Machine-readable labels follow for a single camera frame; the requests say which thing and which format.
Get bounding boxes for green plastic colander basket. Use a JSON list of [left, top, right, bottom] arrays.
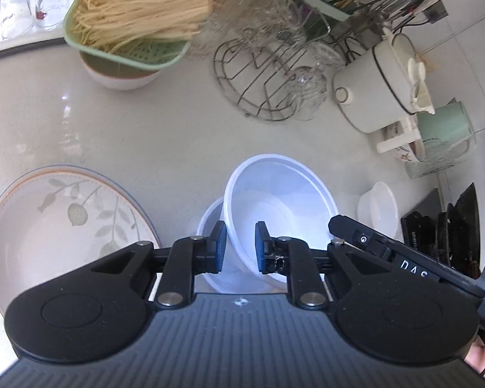
[[63, 0, 220, 68]]

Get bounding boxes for translucent plastic bowl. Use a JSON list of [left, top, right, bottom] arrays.
[[356, 181, 401, 244], [223, 154, 341, 288], [196, 197, 275, 294]]

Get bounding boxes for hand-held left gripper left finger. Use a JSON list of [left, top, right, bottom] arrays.
[[91, 220, 228, 312]]

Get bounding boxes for white tray with glasses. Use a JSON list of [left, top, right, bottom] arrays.
[[0, 0, 106, 64]]

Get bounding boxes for pale green mug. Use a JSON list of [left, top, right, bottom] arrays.
[[415, 101, 476, 163]]

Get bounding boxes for dried noodles bundle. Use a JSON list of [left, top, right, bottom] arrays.
[[70, 0, 220, 54]]

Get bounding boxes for person's right hand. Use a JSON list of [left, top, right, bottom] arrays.
[[465, 339, 485, 376]]

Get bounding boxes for black gas stove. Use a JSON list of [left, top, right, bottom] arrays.
[[400, 182, 485, 280]]

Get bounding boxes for ribbed clear glass cup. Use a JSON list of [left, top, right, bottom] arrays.
[[404, 137, 478, 179]]

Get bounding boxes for leaf print plate blue rim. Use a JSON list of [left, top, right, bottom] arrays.
[[0, 164, 163, 317]]

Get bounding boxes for cream ceramic spoon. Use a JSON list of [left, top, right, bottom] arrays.
[[406, 57, 436, 114]]

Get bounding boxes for clear glass cup with handle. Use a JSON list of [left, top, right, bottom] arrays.
[[285, 65, 329, 122]]

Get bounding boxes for white enamel pot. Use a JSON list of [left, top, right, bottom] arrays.
[[333, 28, 424, 134]]

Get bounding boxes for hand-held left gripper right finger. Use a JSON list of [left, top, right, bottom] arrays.
[[254, 221, 384, 312]]

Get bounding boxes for round wire cup rack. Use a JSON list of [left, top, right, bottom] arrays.
[[213, 28, 329, 122]]

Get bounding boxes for floral print cup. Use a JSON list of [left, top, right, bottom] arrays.
[[382, 122, 426, 163]]

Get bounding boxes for white ceramic bowl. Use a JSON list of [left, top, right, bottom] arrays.
[[81, 50, 162, 91]]

